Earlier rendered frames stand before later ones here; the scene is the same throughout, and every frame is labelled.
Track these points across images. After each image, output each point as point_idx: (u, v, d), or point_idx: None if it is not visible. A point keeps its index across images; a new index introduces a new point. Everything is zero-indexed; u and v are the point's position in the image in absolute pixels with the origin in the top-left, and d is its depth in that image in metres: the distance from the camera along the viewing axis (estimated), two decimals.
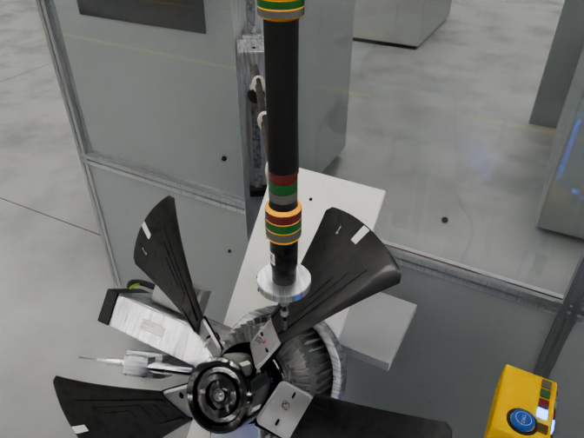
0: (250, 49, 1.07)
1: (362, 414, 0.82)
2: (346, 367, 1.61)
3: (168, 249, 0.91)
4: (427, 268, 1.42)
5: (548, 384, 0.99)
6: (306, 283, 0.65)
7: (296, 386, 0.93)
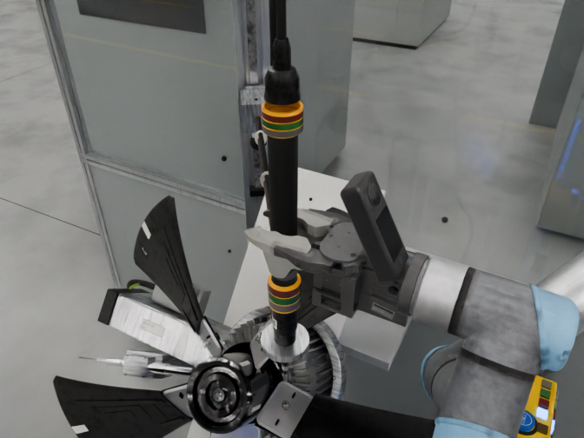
0: (253, 101, 1.14)
1: (362, 414, 0.82)
2: (346, 367, 1.61)
3: (168, 249, 0.91)
4: None
5: (548, 384, 0.99)
6: (305, 344, 0.72)
7: (296, 386, 0.93)
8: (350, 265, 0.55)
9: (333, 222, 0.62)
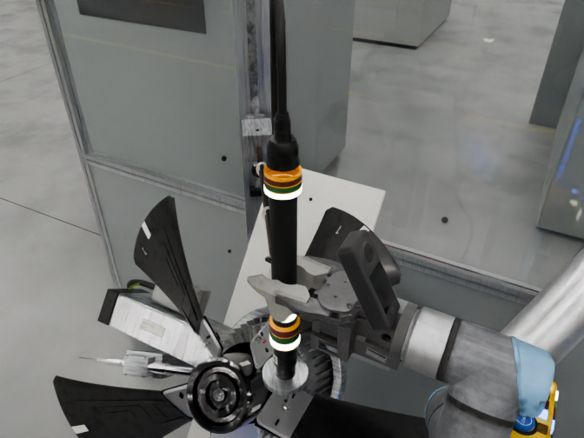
0: (254, 132, 1.18)
1: (362, 414, 0.82)
2: (346, 367, 1.61)
3: (168, 249, 0.91)
4: (427, 268, 1.42)
5: None
6: (304, 378, 0.76)
7: None
8: (346, 315, 0.59)
9: (330, 269, 0.66)
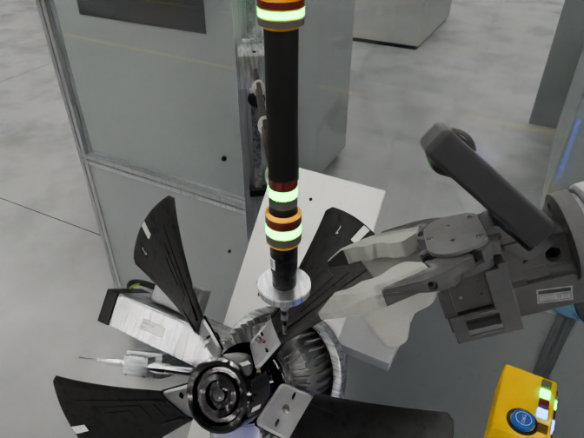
0: (250, 53, 1.07)
1: (362, 410, 0.81)
2: (346, 367, 1.61)
3: (168, 249, 0.91)
4: None
5: (548, 384, 0.99)
6: (306, 288, 0.65)
7: (296, 386, 0.93)
8: (487, 245, 0.38)
9: (419, 229, 0.46)
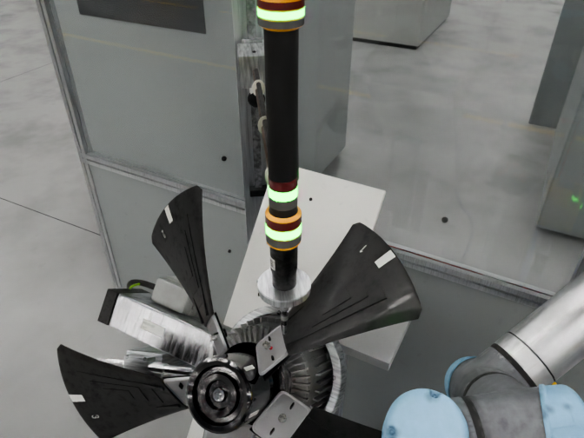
0: (250, 53, 1.07)
1: (358, 433, 0.81)
2: (346, 367, 1.61)
3: (188, 239, 0.89)
4: (427, 268, 1.42)
5: None
6: (306, 288, 0.65)
7: (296, 386, 0.93)
8: None
9: None
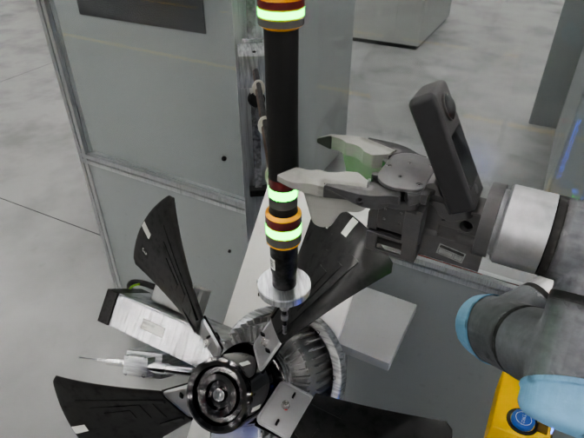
0: (250, 53, 1.07)
1: None
2: (346, 367, 1.61)
3: (335, 275, 0.79)
4: (427, 268, 1.42)
5: None
6: (306, 288, 0.65)
7: (296, 386, 0.93)
8: (417, 195, 0.46)
9: (394, 152, 0.53)
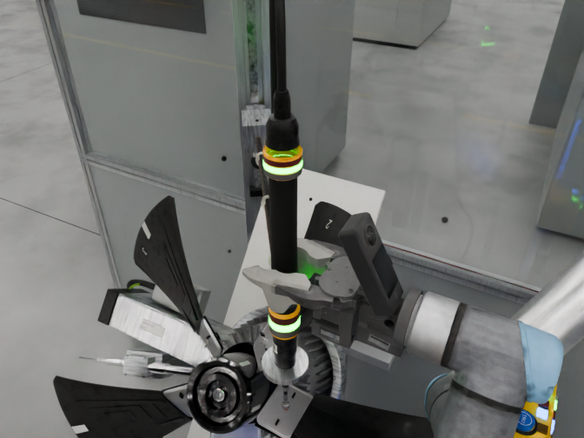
0: (254, 122, 1.17)
1: None
2: (346, 367, 1.61)
3: None
4: (427, 268, 1.42)
5: None
6: (304, 367, 0.75)
7: (296, 386, 0.93)
8: (348, 301, 0.58)
9: (334, 255, 0.65)
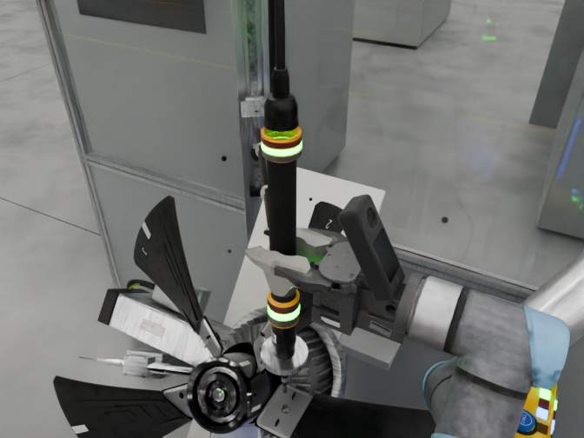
0: (253, 113, 1.15)
1: None
2: (346, 367, 1.61)
3: None
4: (427, 268, 1.42)
5: None
6: (303, 357, 0.73)
7: (296, 386, 0.93)
8: (348, 285, 0.56)
9: (332, 241, 0.63)
